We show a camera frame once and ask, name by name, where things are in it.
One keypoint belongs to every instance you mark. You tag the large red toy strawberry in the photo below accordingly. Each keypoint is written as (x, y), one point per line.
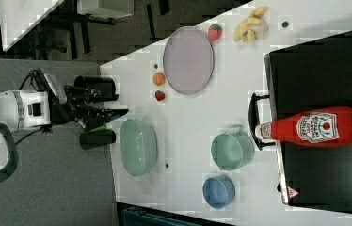
(214, 32)

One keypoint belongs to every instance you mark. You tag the red plush ketchup bottle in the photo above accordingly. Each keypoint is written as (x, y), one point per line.
(326, 127)

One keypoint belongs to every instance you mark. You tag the black oven door handle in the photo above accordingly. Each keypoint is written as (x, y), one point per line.
(254, 120)

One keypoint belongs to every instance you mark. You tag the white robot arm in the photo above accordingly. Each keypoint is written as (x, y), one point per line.
(29, 109)

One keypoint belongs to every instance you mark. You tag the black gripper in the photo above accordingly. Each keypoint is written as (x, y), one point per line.
(70, 104)

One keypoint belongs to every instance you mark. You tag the white background table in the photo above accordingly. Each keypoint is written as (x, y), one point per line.
(18, 17)

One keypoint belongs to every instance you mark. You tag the orange toy fruit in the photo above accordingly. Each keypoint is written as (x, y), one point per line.
(159, 79)

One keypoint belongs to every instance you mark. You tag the black cylinder on table edge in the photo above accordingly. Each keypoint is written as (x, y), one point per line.
(102, 84)

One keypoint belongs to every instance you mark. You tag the yellow toy banana bunch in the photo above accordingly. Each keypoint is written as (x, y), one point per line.
(253, 27)

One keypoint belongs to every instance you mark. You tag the small red toy strawberry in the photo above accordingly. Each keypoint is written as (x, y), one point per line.
(159, 95)

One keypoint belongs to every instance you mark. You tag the black cylinder table mount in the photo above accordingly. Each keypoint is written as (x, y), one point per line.
(90, 140)

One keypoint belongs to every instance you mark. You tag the blue cup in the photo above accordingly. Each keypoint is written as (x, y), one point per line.
(218, 191)

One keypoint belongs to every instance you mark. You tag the grey oval plate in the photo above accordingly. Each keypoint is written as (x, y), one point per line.
(188, 60)

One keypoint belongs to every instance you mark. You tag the green oval bowl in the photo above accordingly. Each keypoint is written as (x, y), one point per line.
(138, 146)

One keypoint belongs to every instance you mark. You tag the green cup with handle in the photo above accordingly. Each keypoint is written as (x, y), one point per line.
(232, 150)

